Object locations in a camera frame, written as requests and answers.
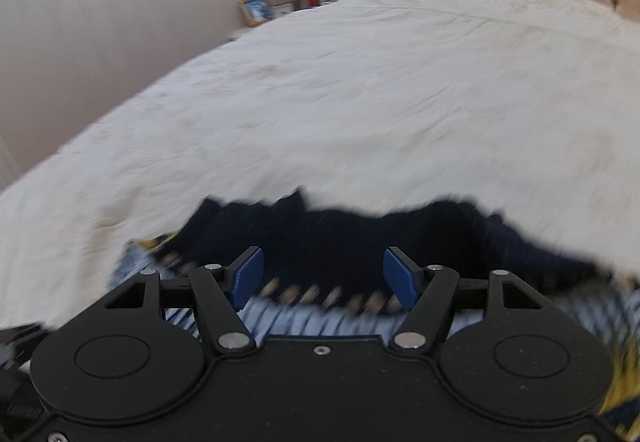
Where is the patterned navy yellow knit sweater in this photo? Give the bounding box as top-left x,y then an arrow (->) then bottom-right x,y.
107,189 -> 640,442

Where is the white bedspread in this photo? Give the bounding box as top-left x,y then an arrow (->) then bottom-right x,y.
0,0 -> 640,333

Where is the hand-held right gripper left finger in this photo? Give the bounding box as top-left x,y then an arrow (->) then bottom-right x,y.
102,246 -> 265,356

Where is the gold picture frame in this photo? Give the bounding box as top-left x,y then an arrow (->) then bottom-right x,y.
237,0 -> 275,27

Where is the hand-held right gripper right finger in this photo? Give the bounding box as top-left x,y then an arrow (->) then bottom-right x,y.
382,247 -> 549,356

